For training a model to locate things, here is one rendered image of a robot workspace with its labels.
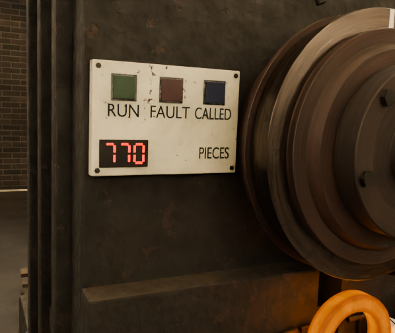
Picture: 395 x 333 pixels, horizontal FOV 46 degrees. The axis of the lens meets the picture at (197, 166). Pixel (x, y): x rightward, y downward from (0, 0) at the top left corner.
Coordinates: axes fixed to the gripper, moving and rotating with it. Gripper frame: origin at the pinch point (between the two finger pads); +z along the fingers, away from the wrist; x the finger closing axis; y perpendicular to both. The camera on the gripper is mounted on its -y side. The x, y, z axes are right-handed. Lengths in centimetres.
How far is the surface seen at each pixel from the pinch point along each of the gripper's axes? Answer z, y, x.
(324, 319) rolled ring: -0.3, 6.0, 19.7
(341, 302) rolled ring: 0.2, 8.7, 16.4
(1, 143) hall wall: 572, -197, 42
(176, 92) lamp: 21, 40, 46
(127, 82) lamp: 22, 41, 54
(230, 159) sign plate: 18.3, 29.2, 34.5
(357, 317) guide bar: 3.8, 0.1, 5.8
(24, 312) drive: 125, -94, 57
